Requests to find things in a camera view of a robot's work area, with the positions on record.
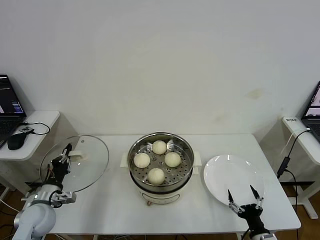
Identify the stainless steel pot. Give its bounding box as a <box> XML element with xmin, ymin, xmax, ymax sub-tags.
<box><xmin>127</xmin><ymin>131</ymin><xmax>195</xmax><ymax>189</ymax></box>

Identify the white steamed baozi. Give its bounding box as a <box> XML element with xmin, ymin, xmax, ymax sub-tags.
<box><xmin>147</xmin><ymin>167</ymin><xmax>166</xmax><ymax>186</ymax></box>
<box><xmin>133</xmin><ymin>152</ymin><xmax>151</xmax><ymax>169</ymax></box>
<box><xmin>151</xmin><ymin>140</ymin><xmax>167</xmax><ymax>155</ymax></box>
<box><xmin>164</xmin><ymin>151</ymin><xmax>182</xmax><ymax>168</ymax></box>

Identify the white floor cable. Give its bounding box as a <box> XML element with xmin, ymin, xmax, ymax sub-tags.
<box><xmin>0</xmin><ymin>198</ymin><xmax>18</xmax><ymax>213</ymax></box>

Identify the thin black usb cable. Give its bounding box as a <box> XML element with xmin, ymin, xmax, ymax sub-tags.
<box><xmin>22</xmin><ymin>121</ymin><xmax>52</xmax><ymax>137</ymax></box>

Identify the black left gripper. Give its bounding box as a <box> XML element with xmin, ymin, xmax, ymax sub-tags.
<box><xmin>50</xmin><ymin>142</ymin><xmax>73</xmax><ymax>186</ymax></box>

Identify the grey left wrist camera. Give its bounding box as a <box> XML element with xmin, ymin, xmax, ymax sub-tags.
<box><xmin>57</xmin><ymin>190</ymin><xmax>76</xmax><ymax>205</ymax></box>

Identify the black computer mouse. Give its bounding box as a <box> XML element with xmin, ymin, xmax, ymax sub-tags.
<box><xmin>6</xmin><ymin>133</ymin><xmax>27</xmax><ymax>151</ymax></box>

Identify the black laptop dark screen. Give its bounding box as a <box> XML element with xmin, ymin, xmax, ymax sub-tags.
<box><xmin>0</xmin><ymin>73</ymin><xmax>28</xmax><ymax>148</ymax></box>

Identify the glass lid cream handle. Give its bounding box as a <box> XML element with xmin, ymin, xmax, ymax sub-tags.
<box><xmin>39</xmin><ymin>134</ymin><xmax>110</xmax><ymax>194</ymax></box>

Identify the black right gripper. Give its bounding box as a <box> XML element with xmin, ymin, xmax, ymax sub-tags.
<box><xmin>226</xmin><ymin>184</ymin><xmax>271</xmax><ymax>235</ymax></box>

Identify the black laptop pink screen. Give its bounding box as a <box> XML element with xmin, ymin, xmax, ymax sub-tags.
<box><xmin>301</xmin><ymin>81</ymin><xmax>320</xmax><ymax>141</ymax></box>

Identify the black cable with adapter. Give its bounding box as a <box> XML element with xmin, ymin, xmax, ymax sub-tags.
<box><xmin>276</xmin><ymin>129</ymin><xmax>312</xmax><ymax>213</ymax></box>

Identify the white side table with label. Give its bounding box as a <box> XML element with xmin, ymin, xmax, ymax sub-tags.
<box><xmin>282</xmin><ymin>116</ymin><xmax>320</xmax><ymax>221</ymax></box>

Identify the white round plate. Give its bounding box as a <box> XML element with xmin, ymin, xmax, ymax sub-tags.
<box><xmin>202</xmin><ymin>154</ymin><xmax>266</xmax><ymax>209</ymax></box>

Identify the white side table with mouse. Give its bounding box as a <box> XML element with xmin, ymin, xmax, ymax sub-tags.
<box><xmin>0</xmin><ymin>110</ymin><xmax>61</xmax><ymax>213</ymax></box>

